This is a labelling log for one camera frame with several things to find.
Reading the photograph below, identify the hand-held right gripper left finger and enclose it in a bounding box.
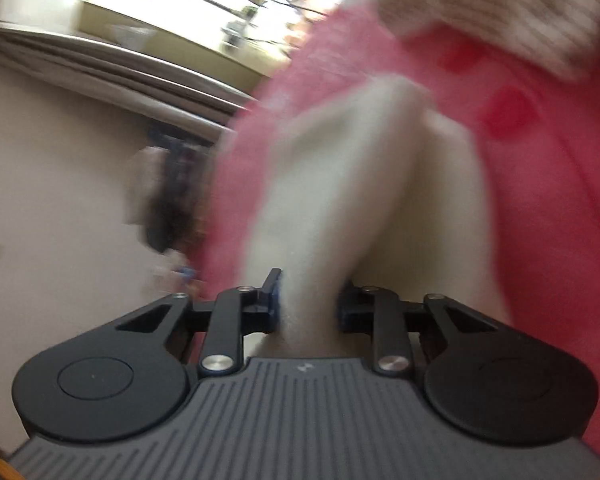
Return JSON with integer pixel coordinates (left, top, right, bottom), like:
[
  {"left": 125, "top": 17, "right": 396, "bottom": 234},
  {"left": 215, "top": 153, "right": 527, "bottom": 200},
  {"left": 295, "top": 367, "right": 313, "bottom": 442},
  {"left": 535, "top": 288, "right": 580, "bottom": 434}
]
[{"left": 100, "top": 268, "right": 284, "bottom": 377}]

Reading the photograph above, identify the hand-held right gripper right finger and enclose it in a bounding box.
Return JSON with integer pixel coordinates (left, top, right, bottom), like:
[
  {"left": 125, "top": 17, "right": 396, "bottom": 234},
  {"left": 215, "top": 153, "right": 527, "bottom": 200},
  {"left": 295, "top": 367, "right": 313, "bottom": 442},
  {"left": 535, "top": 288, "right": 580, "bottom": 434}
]
[{"left": 336, "top": 282, "right": 506, "bottom": 377}]

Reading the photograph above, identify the white knit sweater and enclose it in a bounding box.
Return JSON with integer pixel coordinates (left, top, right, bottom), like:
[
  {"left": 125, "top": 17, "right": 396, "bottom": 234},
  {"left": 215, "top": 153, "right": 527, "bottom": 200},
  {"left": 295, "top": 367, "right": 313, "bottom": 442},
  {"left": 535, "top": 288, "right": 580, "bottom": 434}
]
[{"left": 240, "top": 74, "right": 512, "bottom": 363}]

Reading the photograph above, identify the stack of dark folded clothes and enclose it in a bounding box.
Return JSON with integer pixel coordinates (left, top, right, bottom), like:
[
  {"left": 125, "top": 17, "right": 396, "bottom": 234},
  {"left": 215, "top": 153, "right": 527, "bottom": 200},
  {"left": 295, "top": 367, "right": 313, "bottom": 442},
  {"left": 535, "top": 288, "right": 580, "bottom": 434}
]
[{"left": 124, "top": 130, "right": 217, "bottom": 257}]

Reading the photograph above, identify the pink floral blanket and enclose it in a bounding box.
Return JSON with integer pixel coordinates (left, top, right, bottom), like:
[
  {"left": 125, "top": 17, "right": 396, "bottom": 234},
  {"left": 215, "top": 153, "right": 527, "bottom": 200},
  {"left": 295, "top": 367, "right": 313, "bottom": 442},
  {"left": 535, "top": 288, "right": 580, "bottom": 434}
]
[{"left": 192, "top": 0, "right": 600, "bottom": 467}]

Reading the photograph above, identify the beige curtain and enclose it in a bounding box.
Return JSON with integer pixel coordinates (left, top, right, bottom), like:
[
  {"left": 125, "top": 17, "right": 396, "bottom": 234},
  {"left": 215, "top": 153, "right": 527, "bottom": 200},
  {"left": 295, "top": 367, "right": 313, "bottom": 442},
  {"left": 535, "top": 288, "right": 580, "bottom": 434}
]
[{"left": 0, "top": 19, "right": 253, "bottom": 137}]

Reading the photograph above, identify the brown checked knit sweater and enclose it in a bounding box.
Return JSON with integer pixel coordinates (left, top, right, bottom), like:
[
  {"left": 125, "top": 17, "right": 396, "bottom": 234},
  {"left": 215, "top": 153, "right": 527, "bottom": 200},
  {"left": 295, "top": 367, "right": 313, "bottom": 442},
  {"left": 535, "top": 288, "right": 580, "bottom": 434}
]
[{"left": 377, "top": 0, "right": 600, "bottom": 82}]

